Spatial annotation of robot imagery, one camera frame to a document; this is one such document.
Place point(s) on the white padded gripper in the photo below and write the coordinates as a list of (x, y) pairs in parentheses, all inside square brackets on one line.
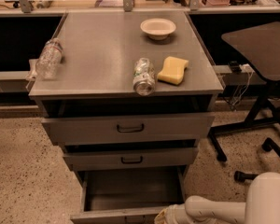
[(176, 215)]

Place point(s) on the grey bottom drawer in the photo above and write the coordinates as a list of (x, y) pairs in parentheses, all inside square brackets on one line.
[(128, 196)]

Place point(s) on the grey drawer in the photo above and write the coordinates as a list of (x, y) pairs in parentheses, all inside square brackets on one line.
[(111, 160), (127, 129), (128, 196)]

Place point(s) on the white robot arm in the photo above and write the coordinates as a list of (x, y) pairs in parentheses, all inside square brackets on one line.
[(262, 206)]

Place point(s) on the grey middle drawer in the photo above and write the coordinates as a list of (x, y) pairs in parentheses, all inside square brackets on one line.
[(111, 160)]

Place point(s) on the grey top drawer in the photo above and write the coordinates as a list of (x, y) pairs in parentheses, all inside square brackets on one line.
[(127, 129)]

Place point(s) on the grey drawer cabinet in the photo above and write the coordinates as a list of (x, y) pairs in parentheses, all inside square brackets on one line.
[(96, 77)]

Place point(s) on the crushed silver can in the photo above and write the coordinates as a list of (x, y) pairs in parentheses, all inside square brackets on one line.
[(144, 77)]

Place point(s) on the yellow sponge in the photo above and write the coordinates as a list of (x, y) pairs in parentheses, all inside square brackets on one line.
[(173, 70)]

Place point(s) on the white bowl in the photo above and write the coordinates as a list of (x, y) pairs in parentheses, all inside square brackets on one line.
[(157, 29)]

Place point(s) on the clear plastic bottle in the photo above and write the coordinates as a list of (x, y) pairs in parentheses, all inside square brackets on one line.
[(49, 59)]

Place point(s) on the black power strip with cables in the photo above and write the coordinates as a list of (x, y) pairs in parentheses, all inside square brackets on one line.
[(237, 68)]

